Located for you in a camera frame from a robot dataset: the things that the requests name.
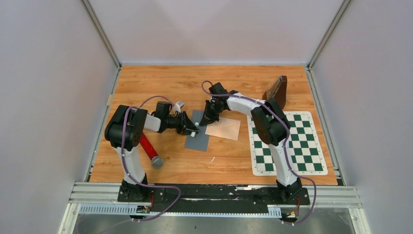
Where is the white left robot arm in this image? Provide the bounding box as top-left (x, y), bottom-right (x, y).
top-left (104, 101), bottom-right (199, 201)

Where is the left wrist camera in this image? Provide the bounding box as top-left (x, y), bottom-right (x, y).
top-left (172, 101), bottom-right (185, 115)

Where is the green white glue stick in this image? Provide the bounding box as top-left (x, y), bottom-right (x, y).
top-left (190, 122), bottom-right (200, 137)

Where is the cream pink envelope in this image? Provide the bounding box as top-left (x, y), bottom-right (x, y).
top-left (206, 117), bottom-right (241, 140)

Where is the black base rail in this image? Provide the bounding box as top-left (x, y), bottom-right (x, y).
top-left (117, 184), bottom-right (310, 214)

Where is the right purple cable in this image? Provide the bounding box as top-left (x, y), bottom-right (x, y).
top-left (201, 80), bottom-right (318, 226)

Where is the grey envelope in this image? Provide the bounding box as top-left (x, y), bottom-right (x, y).
top-left (184, 110), bottom-right (209, 152)

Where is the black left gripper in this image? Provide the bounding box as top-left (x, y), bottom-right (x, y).
top-left (165, 112), bottom-right (200, 136)

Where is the wooden metronome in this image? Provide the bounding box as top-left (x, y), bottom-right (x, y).
top-left (262, 76), bottom-right (287, 109)

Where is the red microphone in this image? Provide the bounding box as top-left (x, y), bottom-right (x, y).
top-left (140, 134), bottom-right (164, 168)

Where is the green white chessboard mat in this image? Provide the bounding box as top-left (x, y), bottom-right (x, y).
top-left (246, 111), bottom-right (328, 176)

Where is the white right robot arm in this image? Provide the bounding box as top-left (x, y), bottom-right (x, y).
top-left (200, 80), bottom-right (301, 204)

